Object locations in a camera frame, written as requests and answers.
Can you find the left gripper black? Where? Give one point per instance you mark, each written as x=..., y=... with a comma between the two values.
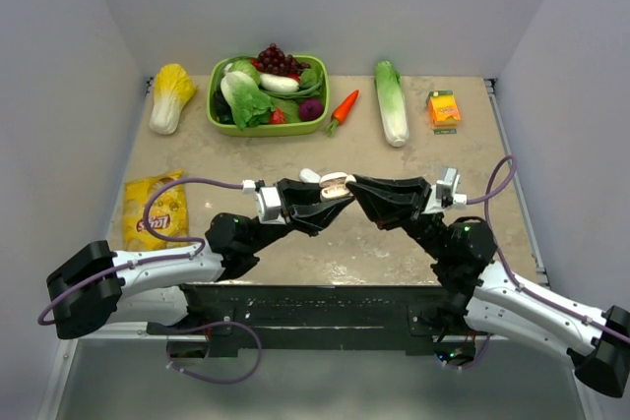
x=301, y=208

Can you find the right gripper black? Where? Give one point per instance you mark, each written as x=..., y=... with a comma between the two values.
x=392, y=209

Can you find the pink earbud charging case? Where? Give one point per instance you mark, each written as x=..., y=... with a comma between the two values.
x=333, y=186

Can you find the white earbud charging case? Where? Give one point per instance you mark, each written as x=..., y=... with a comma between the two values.
x=309, y=176

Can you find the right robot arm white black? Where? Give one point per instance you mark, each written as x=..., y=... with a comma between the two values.
x=484, y=295

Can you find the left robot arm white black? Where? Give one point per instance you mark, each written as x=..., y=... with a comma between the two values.
x=98, y=286

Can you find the orange juice carton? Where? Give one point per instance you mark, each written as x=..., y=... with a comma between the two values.
x=443, y=111

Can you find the green white napa cabbage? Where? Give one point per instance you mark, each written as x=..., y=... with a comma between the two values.
x=392, y=105

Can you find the orange toy carrot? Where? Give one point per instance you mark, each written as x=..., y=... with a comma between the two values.
x=341, y=113

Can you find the red strawberry in basket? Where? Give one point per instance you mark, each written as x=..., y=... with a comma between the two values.
x=277, y=117

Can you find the purple onion in basket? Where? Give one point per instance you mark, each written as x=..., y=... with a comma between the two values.
x=310, y=109

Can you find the green plastic basket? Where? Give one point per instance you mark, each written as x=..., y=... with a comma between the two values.
x=295, y=128

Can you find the white radish in basket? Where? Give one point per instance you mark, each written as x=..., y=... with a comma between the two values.
x=278, y=84

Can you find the yellow lays chips bag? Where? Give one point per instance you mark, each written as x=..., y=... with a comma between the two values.
x=168, y=215

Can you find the green lettuce in basket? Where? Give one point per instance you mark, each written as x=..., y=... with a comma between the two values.
x=250, y=107

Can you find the red grape bunch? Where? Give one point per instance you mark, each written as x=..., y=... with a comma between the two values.
x=273, y=60

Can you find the yellow napa cabbage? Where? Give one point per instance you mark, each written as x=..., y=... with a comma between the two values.
x=173, y=89

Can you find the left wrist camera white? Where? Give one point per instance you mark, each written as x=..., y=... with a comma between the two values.
x=269, y=205

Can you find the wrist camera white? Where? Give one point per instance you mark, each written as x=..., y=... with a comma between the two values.
x=444, y=195
x=269, y=205

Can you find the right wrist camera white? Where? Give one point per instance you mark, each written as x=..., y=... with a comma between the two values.
x=444, y=195

